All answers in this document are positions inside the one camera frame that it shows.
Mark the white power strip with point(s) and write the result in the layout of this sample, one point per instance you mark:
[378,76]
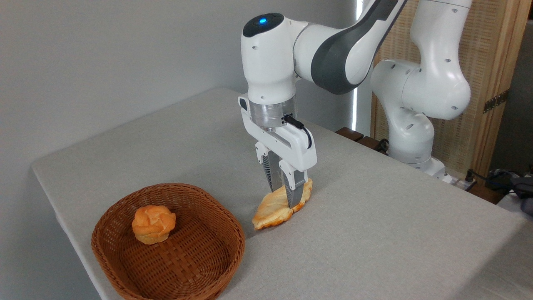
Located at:
[454,180]

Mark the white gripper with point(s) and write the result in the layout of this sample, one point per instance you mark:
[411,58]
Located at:
[291,148]

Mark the brown wicker basket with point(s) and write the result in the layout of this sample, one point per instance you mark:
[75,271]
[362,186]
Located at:
[187,266]

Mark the dark grey device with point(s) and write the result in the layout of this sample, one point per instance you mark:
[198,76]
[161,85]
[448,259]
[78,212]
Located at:
[525,193]

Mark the dark brown wooden block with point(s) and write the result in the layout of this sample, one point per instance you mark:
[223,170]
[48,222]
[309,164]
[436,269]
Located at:
[370,143]
[485,193]
[349,133]

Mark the metal screen hinge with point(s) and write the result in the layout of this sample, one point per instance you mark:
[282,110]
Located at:
[495,101]

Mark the round golden bread bun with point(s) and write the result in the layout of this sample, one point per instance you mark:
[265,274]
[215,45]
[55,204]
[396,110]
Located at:
[153,224]

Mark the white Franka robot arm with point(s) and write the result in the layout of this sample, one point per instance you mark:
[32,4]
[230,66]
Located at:
[270,62]

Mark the long braided bread loaf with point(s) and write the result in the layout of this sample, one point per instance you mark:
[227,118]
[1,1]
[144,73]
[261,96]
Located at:
[270,208]

